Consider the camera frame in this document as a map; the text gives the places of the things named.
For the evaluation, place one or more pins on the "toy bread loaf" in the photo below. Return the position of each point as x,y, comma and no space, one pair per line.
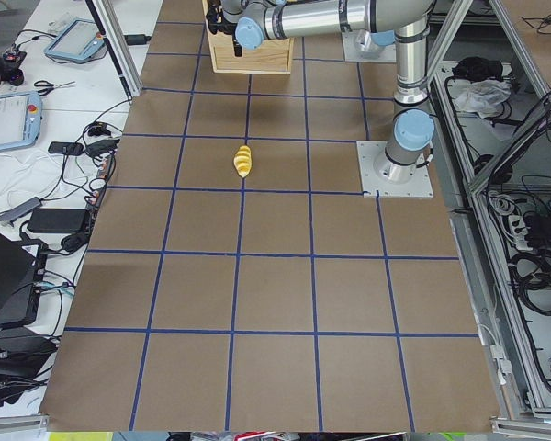
243,161

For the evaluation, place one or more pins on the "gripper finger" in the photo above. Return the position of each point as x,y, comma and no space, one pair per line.
237,48

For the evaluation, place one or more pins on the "black handled scissors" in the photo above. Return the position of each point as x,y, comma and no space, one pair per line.
45,87

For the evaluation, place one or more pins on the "wooden drawer cabinet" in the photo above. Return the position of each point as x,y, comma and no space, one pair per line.
272,57

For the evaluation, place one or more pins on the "near teach pendant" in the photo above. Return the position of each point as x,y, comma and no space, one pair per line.
20,119

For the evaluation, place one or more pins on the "black laptop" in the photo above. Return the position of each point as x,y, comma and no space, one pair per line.
21,266

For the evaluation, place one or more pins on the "far teach pendant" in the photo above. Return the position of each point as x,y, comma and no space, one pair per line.
79,42

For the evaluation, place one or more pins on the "white crumpled cloth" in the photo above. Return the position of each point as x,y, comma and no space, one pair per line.
483,98

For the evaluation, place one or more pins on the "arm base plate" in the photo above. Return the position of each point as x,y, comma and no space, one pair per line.
351,55
380,178

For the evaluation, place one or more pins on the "aluminium frame post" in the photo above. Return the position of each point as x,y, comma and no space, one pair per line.
106,20

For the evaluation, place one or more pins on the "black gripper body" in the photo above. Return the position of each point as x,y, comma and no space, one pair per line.
238,47

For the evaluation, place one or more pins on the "teach pendant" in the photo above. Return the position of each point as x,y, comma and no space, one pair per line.
79,42
20,119

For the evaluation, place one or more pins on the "black power adapter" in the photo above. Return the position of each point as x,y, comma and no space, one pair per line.
45,220

